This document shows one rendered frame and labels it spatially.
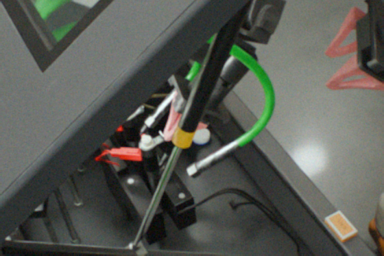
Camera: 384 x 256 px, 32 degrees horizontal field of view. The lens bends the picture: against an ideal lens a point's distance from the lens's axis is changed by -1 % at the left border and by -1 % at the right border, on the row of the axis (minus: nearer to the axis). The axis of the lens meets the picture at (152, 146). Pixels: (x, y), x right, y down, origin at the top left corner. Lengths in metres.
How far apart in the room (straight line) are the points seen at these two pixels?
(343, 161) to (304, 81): 0.44
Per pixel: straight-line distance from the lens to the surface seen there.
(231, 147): 1.02
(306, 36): 3.01
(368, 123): 2.66
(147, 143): 1.10
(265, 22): 1.02
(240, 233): 1.32
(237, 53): 0.89
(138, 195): 1.21
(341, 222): 1.18
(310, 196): 1.23
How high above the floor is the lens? 1.93
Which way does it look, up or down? 48 degrees down
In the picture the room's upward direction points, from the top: 11 degrees counter-clockwise
